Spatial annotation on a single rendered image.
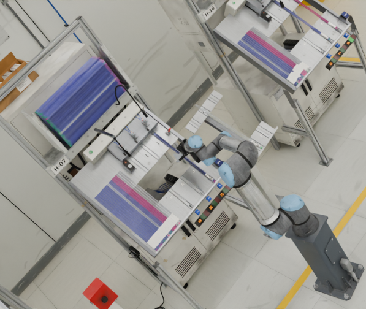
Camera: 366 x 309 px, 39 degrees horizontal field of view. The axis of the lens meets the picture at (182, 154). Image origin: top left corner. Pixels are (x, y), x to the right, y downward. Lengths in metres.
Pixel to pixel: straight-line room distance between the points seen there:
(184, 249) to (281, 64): 1.45
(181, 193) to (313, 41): 1.45
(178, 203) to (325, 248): 0.91
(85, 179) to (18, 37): 1.71
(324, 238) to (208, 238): 1.08
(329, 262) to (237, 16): 1.81
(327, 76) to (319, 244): 1.77
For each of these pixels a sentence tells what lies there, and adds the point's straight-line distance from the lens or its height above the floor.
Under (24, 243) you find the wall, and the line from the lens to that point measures 4.94.
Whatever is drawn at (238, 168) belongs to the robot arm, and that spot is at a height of 1.15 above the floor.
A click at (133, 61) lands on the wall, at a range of 5.02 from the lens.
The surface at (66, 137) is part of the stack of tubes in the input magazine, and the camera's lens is 3.12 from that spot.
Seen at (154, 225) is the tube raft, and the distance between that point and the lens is 3.14.
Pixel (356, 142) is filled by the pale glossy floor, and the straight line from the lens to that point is 4.06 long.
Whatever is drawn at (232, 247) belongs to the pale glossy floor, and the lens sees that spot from 3.84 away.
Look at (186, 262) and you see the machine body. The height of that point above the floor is 0.19.
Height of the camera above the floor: 2.73
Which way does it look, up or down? 34 degrees down
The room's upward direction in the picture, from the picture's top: 37 degrees counter-clockwise
